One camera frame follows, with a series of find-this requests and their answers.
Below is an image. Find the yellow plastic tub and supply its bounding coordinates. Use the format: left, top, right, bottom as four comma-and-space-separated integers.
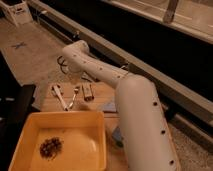
8, 111, 106, 171

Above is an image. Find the small metal rectangular box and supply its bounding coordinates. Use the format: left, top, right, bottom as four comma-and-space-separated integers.
82, 83, 94, 101

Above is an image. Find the dark crumbs pile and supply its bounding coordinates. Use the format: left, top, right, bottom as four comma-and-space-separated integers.
39, 137, 62, 158

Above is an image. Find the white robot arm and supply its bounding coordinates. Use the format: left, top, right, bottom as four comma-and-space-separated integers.
62, 40, 181, 171

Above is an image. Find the white crate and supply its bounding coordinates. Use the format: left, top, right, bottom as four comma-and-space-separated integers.
0, 0, 33, 27

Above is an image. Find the black cable loop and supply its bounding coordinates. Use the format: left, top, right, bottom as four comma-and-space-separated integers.
56, 55, 69, 75

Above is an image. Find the white handled kitchen tool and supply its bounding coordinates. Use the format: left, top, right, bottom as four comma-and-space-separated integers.
51, 85, 68, 111

